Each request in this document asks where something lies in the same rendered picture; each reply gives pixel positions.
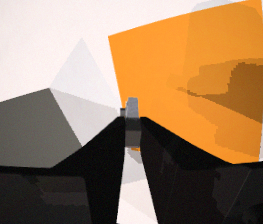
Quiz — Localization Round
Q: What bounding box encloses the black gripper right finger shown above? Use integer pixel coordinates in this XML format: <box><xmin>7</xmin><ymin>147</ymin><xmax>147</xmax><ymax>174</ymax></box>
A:
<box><xmin>140</xmin><ymin>116</ymin><xmax>263</xmax><ymax>224</ymax></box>

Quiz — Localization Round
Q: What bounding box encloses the orange flat square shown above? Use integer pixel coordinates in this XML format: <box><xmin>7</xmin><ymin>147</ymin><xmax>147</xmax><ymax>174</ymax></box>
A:
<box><xmin>107</xmin><ymin>0</ymin><xmax>263</xmax><ymax>164</ymax></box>

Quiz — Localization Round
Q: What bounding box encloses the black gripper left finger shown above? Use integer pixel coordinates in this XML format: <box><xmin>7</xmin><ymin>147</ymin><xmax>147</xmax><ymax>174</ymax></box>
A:
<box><xmin>0</xmin><ymin>116</ymin><xmax>126</xmax><ymax>224</ymax></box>

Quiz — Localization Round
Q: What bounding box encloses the grey panel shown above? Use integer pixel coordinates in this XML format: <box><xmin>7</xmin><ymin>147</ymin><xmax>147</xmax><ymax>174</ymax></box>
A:
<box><xmin>0</xmin><ymin>88</ymin><xmax>83</xmax><ymax>168</ymax></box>

